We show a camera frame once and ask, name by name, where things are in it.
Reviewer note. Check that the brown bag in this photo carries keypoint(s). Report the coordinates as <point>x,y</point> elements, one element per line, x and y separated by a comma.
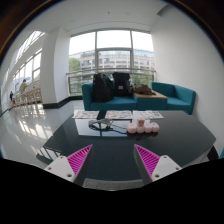
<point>143,89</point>

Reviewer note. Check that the printed paper sheet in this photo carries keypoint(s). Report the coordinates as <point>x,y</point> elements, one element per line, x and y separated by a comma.
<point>116,114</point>
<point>82,114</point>
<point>148,114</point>

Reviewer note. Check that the left black backpack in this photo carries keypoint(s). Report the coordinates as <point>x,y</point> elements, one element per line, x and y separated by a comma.
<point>103,90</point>

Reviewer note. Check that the left printed paper sheet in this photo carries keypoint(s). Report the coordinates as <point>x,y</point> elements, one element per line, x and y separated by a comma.
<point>82,114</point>

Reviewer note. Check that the person in beige top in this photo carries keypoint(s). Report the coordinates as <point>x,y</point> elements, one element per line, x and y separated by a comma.
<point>22,87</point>

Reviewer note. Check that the right printed paper sheet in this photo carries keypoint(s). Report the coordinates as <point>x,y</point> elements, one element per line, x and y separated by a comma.
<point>148,114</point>

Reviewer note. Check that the metal window railing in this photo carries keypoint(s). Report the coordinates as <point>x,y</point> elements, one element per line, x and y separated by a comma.
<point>77,78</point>

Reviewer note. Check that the black backpack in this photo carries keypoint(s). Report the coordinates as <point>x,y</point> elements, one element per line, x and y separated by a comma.
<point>121,83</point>
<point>103,90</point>

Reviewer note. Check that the wooden side table top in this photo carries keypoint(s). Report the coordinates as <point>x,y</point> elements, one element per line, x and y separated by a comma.
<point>150,95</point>

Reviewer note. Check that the right black backpack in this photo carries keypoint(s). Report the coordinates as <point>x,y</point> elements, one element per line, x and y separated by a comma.
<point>121,83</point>

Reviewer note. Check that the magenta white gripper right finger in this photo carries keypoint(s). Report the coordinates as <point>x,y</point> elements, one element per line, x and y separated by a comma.
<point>153,167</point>

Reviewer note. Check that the pink power strip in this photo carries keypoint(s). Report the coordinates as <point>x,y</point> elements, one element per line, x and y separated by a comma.
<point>133,128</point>

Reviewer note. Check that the middle printed paper sheet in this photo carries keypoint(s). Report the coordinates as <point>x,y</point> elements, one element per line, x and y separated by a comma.
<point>116,114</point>

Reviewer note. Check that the teal sofa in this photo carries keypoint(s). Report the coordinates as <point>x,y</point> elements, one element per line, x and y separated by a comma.
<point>179,98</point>

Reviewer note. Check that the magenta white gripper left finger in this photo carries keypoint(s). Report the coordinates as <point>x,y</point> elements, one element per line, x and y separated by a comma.
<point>73,167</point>

